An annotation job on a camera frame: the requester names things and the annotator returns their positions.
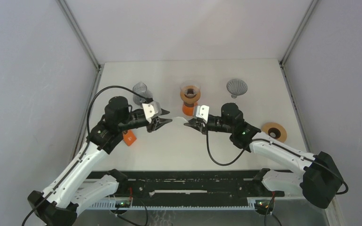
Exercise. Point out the grey ribbed glass dripper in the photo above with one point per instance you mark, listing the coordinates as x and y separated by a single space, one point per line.
236 87

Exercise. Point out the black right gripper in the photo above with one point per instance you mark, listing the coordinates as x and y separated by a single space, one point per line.
194 123

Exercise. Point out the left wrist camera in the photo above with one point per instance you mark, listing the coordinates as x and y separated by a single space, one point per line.
151 110

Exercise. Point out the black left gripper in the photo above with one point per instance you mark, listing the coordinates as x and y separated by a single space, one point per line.
152 125

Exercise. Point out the orange glass carafe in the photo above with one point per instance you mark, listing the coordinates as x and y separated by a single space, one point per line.
188 109

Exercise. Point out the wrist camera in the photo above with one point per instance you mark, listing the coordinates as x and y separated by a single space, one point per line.
151 110
201 112

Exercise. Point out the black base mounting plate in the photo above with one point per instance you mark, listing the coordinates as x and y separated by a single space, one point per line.
189 189

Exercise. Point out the clear ribbed glass dripper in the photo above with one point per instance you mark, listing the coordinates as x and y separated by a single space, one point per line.
190 88

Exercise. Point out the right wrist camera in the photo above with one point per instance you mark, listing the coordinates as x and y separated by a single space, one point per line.
201 112

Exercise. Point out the white paper coffee filter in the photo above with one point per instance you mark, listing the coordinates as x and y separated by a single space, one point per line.
179 120

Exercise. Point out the orange coffee filter box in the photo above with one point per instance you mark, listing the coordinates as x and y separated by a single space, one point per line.
128 137

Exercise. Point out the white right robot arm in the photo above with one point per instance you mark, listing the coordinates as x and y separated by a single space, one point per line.
313 176

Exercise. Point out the aluminium frame rail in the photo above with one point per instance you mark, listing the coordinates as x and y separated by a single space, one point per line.
63 5

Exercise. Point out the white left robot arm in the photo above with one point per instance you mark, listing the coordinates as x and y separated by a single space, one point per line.
60 203

